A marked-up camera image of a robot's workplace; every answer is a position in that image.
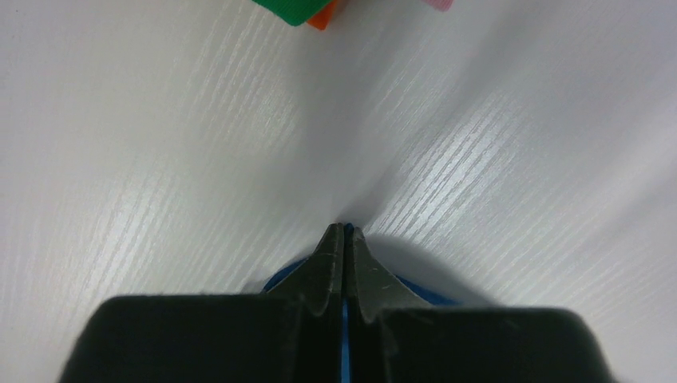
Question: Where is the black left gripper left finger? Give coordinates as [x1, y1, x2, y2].
[60, 223, 345, 382]

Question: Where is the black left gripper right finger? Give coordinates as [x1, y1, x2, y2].
[344, 227, 617, 383]

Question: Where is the dark blue t shirt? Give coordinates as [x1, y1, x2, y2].
[263, 223, 456, 382]

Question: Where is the folded orange t shirt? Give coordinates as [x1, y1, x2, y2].
[306, 0, 340, 30]

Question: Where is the folded green t shirt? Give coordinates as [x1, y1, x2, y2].
[253, 0, 331, 26]

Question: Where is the folded pink t shirt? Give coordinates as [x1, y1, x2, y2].
[423, 0, 453, 12]

